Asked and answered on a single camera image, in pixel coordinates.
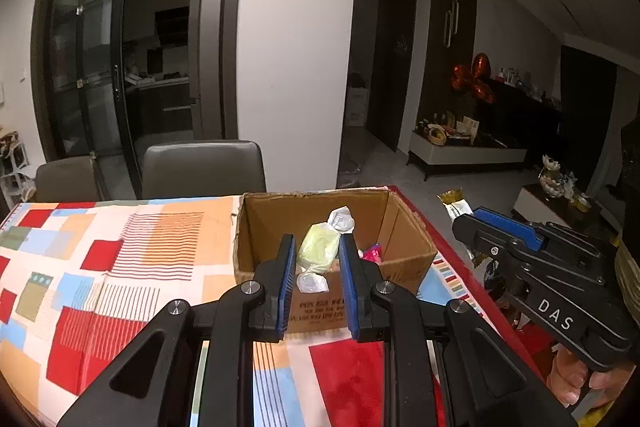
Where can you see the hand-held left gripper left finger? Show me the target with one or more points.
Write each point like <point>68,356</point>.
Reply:
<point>286,287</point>

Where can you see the white low cabinet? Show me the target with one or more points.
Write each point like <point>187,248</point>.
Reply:
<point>465,154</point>

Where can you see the person's right hand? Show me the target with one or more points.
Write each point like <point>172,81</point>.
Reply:
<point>565,379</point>

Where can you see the white lotus ornament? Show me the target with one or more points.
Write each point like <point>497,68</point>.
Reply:
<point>550,177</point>

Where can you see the dark-framed glass sliding door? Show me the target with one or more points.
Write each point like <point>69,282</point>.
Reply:
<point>85,57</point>

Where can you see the dark kitchen counter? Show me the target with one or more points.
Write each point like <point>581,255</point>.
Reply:
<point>160,104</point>

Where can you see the pink snack packet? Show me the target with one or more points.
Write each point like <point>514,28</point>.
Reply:
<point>371,253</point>

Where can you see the beige greeting card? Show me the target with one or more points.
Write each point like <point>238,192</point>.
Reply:
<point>469,129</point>

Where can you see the grey dining chair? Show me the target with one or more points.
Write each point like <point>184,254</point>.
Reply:
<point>205,167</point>
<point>65,179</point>

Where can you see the grey refrigerator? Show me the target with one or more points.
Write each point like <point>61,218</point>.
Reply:
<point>210,42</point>

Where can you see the dark wooden door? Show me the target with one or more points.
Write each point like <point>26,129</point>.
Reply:
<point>392,67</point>

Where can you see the white and gold snack packet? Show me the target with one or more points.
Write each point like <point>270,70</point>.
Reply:
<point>460,209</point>

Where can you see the colourful patchwork tablecloth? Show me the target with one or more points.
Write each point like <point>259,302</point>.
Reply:
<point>100,257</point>

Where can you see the fruit basket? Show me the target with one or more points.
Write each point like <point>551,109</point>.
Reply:
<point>436,135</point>

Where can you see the white side table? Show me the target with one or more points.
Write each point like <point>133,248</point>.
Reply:
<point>540,207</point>

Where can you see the white storage rack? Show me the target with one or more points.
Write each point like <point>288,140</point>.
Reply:
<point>12,167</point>

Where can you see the red foil balloon cluster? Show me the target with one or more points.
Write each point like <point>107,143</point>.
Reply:
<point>472,79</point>

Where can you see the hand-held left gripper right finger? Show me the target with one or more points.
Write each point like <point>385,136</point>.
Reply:
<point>350,292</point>

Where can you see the dark sideboard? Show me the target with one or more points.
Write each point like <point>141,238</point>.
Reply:
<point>525,122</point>

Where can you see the brown cardboard box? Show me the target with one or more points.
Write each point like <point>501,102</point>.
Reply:
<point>260,232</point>

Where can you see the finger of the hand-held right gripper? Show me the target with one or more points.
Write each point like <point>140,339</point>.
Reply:
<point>515,227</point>
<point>492,242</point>

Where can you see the pale green candy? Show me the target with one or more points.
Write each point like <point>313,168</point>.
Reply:
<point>317,247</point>

